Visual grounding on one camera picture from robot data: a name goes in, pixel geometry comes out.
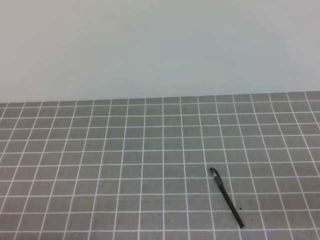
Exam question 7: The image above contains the black pen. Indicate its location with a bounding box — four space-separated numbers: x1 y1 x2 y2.
209 167 245 230

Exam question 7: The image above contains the clear black pen cap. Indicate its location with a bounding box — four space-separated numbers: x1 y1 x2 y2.
209 167 223 187

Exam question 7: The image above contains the grey grid tablecloth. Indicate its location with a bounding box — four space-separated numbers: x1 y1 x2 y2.
0 91 320 240

